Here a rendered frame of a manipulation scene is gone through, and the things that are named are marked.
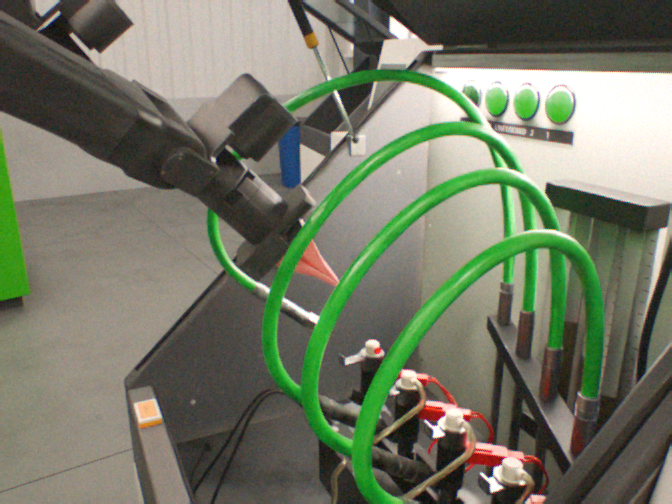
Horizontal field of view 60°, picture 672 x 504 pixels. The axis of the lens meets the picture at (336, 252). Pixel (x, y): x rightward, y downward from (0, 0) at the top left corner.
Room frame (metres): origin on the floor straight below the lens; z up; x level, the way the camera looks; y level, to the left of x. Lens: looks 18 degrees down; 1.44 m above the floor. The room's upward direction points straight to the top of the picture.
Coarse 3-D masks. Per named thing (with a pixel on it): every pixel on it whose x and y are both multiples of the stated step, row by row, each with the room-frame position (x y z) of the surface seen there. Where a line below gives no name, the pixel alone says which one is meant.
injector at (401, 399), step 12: (396, 384) 0.55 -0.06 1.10; (396, 396) 0.55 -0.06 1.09; (408, 396) 0.54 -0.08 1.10; (420, 396) 0.55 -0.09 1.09; (396, 408) 0.55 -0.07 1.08; (408, 408) 0.54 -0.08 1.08; (396, 420) 0.54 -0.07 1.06; (408, 420) 0.54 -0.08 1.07; (396, 432) 0.54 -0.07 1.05; (408, 432) 0.54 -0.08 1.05; (408, 444) 0.54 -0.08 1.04; (408, 456) 0.54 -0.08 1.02; (396, 480) 0.55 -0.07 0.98
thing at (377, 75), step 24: (360, 72) 0.69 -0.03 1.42; (384, 72) 0.69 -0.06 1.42; (408, 72) 0.70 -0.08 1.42; (312, 96) 0.69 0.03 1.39; (456, 96) 0.70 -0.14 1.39; (480, 120) 0.70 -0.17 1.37; (504, 168) 0.70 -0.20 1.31; (504, 192) 0.70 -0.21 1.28; (216, 216) 0.68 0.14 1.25; (504, 216) 0.71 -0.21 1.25; (216, 240) 0.68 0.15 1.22; (504, 264) 0.71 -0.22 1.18; (504, 288) 0.70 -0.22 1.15
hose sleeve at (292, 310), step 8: (256, 288) 0.68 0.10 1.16; (264, 288) 0.69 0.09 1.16; (256, 296) 0.68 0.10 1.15; (264, 296) 0.68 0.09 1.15; (288, 304) 0.69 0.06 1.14; (296, 304) 0.69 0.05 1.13; (288, 312) 0.68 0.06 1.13; (296, 312) 0.68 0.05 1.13; (304, 312) 0.69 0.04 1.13; (296, 320) 0.69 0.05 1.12; (304, 320) 0.68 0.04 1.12
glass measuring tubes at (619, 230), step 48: (576, 192) 0.68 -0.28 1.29; (624, 192) 0.66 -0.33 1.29; (576, 240) 0.68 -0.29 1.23; (624, 240) 0.64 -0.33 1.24; (576, 288) 0.67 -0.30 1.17; (624, 288) 0.61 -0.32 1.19; (576, 336) 0.67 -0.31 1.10; (624, 336) 0.61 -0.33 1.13; (576, 384) 0.67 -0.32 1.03; (624, 384) 0.61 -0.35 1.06; (528, 432) 0.70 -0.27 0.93
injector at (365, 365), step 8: (368, 360) 0.61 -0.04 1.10; (376, 360) 0.61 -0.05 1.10; (360, 368) 0.62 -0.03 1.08; (368, 368) 0.61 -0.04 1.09; (376, 368) 0.61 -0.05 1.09; (360, 376) 0.62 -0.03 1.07; (368, 376) 0.61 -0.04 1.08; (360, 384) 0.62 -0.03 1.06; (368, 384) 0.61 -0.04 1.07; (352, 392) 0.61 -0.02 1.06; (360, 392) 0.62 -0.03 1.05; (352, 400) 0.61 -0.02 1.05; (360, 400) 0.61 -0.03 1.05
